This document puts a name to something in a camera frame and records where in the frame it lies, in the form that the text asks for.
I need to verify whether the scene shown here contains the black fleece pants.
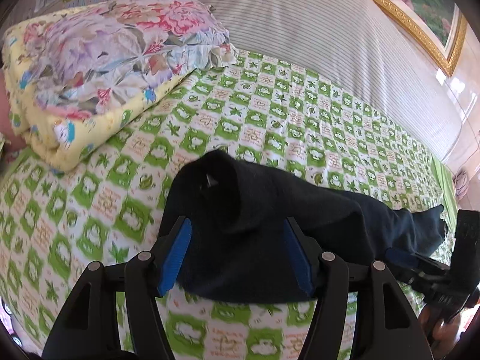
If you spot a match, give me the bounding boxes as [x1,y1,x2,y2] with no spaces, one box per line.
[159,150,445,304]

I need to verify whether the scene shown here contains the person's right hand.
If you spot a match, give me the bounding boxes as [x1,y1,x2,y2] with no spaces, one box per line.
[431,314,461,359]

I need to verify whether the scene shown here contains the plain green sheet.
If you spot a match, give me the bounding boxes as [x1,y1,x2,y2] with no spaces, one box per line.
[431,156,458,217]

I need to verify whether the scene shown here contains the green frog patterned bedsheet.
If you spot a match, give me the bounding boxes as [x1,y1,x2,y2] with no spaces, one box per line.
[1,51,443,347]

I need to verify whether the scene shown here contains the floral folded quilt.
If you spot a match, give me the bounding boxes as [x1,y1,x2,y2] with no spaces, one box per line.
[1,0,238,172]

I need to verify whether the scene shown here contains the gold framed floral painting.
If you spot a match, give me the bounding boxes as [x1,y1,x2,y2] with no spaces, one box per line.
[373,0,468,77]

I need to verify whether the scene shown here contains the striped white mattress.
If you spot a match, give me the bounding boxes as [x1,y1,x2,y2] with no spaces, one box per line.
[199,0,462,159]

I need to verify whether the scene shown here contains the black camera box right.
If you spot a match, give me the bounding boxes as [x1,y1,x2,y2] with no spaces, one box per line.
[450,210,479,294]

